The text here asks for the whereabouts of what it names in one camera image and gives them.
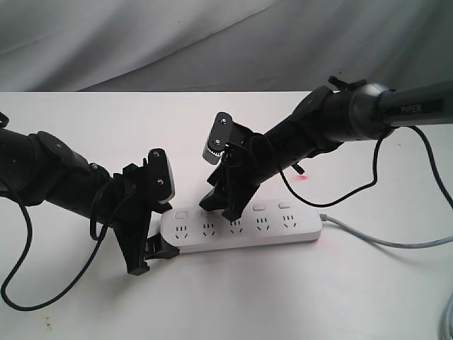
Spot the white five-outlet power strip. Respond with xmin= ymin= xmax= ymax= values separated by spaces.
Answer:
xmin=160 ymin=200 xmax=322 ymax=254

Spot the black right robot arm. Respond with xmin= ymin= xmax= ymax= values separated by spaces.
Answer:
xmin=200 ymin=76 xmax=452 ymax=221

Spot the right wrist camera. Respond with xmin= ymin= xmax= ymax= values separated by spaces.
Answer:
xmin=202 ymin=112 xmax=234 ymax=165

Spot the grey backdrop cloth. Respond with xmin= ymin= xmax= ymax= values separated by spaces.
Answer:
xmin=1 ymin=1 xmax=452 ymax=91

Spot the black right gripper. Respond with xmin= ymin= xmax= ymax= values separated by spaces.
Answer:
xmin=199 ymin=123 xmax=273 ymax=220

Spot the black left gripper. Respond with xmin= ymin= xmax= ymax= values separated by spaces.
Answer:
xmin=112 ymin=162 xmax=180 ymax=276

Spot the grey power cord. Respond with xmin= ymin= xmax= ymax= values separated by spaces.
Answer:
xmin=317 ymin=213 xmax=453 ymax=340

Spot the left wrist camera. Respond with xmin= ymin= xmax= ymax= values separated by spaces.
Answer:
xmin=148 ymin=148 xmax=176 ymax=205

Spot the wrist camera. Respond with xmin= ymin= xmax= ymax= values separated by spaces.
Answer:
xmin=202 ymin=112 xmax=234 ymax=165
xmin=148 ymin=148 xmax=176 ymax=205

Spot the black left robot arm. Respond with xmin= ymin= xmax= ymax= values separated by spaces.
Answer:
xmin=1 ymin=115 xmax=180 ymax=276

